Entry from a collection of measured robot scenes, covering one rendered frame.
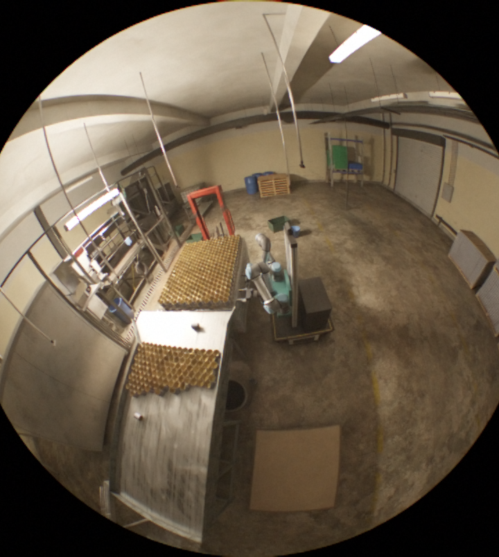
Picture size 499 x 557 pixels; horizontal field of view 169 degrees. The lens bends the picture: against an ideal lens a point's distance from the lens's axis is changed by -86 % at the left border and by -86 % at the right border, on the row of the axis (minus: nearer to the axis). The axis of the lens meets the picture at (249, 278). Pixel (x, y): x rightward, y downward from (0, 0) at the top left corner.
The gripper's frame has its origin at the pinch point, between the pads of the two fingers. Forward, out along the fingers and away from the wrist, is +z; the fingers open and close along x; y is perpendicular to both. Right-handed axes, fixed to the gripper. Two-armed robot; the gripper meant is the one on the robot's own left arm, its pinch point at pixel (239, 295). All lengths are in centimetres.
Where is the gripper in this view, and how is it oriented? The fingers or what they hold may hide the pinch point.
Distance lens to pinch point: 192.6
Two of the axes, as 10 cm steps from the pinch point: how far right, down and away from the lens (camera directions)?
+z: -9.8, 0.8, 2.0
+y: 2.0, 6.7, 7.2
